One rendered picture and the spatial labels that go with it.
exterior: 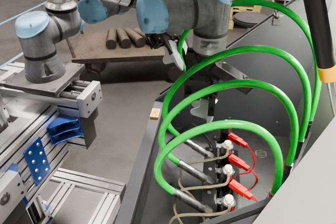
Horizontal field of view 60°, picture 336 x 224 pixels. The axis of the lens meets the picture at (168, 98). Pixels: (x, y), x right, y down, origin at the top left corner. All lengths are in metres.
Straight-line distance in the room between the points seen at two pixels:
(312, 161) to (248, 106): 0.80
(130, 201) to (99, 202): 0.95
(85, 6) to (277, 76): 0.67
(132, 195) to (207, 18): 0.50
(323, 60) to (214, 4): 0.31
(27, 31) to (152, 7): 0.64
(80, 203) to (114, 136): 0.81
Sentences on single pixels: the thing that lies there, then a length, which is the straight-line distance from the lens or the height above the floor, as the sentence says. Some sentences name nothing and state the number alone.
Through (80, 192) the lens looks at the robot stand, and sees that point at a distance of 1.84.
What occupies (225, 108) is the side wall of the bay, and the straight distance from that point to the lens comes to 1.15.
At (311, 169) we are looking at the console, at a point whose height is 1.37.
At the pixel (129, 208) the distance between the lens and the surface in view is 0.81.
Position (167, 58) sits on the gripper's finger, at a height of 1.23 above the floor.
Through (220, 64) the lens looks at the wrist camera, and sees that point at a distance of 0.69.
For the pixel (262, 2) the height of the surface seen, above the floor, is 1.42.
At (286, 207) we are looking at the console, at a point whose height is 1.31.
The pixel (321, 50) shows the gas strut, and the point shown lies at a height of 1.49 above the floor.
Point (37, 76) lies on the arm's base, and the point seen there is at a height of 1.07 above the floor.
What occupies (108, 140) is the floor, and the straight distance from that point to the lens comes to 2.42.
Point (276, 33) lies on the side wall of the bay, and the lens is 1.01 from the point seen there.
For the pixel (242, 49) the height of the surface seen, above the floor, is 1.37.
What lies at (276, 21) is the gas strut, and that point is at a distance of 1.00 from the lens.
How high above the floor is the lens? 1.62
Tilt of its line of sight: 35 degrees down
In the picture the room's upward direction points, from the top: straight up
